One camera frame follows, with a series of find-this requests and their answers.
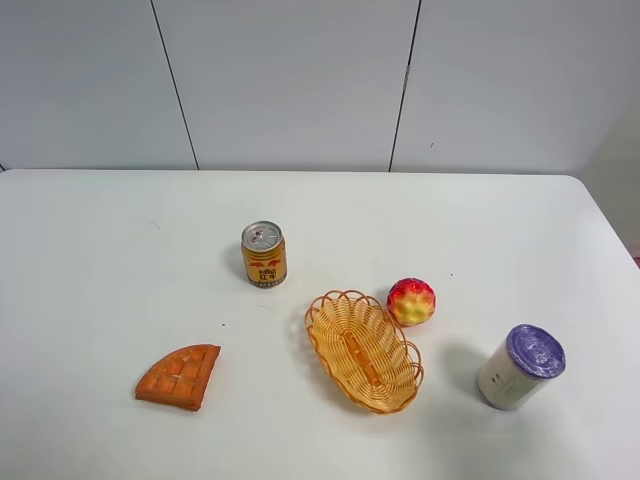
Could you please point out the red yellow apple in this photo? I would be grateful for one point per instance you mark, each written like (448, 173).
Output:
(411, 302)

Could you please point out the gold energy drink can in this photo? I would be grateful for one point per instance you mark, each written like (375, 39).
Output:
(264, 254)

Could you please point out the white cup purple lid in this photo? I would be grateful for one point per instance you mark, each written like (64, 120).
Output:
(527, 359)

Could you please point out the orange waffle slice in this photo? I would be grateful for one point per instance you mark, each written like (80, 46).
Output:
(179, 379)

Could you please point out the orange woven plastic basket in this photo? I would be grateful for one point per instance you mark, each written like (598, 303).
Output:
(364, 351)

